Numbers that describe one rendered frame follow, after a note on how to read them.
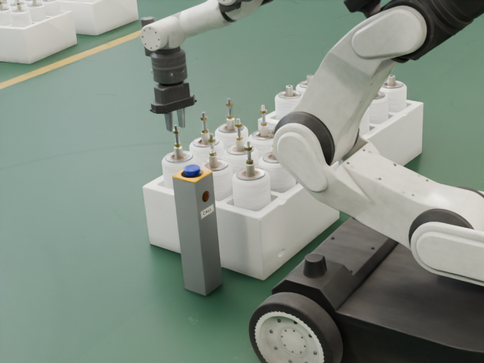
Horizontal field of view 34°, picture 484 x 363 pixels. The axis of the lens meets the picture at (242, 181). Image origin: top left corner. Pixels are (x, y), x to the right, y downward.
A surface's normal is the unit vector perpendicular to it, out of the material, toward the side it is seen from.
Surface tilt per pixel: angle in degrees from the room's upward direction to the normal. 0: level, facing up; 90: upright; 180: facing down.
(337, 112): 90
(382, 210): 90
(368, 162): 17
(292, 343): 90
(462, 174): 0
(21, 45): 90
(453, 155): 0
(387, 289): 0
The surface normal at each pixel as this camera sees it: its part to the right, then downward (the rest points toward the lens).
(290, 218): 0.81, 0.20
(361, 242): -0.07, -0.91
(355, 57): -0.55, 0.39
